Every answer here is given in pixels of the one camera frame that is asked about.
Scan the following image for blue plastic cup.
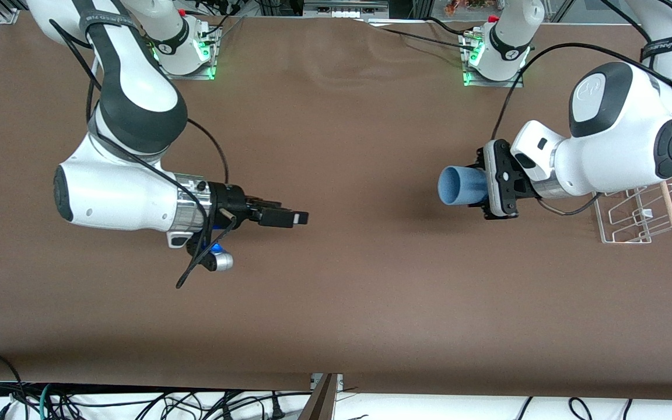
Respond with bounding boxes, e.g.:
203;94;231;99
437;165;488;207

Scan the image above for wooden rack dowel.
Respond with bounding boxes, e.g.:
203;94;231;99
661;182;672;234

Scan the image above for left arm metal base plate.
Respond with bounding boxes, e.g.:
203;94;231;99
461;29;525;88

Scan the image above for white wire cup rack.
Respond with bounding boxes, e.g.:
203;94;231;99
591;182;672;244

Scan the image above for black cable on table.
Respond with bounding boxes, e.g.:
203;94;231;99
365;17;480;50

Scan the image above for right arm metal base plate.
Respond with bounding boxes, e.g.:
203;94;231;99
161;17;221;81

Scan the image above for teal floor cable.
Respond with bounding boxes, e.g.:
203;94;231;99
38;384;60;420

